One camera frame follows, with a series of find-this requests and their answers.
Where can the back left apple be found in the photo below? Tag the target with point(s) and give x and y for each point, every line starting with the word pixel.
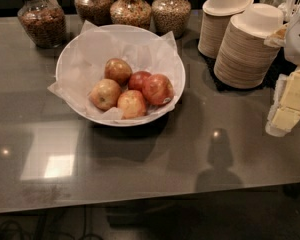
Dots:
pixel 118 70

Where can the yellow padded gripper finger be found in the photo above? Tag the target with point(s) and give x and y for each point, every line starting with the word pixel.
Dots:
pixel 284 114

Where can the left cereal glass jar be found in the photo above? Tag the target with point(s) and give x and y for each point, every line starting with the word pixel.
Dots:
pixel 44 22

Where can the front middle apple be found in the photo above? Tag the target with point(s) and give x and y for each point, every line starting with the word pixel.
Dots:
pixel 132 103

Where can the white bowl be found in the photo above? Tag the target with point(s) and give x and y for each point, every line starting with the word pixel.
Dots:
pixel 73 55

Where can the stack paper bowls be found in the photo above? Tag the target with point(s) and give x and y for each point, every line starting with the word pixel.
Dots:
pixel 243 59
pixel 215 19

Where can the front stack paper bowls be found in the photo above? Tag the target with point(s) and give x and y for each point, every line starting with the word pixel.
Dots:
pixel 243 59

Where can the back stack paper bowls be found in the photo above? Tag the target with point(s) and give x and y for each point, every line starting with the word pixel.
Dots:
pixel 215 19

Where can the red apple with sticker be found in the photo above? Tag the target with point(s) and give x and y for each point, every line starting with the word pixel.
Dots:
pixel 158 90

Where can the red middle apple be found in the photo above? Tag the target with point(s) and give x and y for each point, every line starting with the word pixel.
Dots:
pixel 136 80

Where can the front left apple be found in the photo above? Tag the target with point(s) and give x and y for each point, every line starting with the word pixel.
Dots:
pixel 105 94

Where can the cereal glass jar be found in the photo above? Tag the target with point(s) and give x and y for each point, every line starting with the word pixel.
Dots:
pixel 131 12
pixel 171 15
pixel 44 22
pixel 94 11

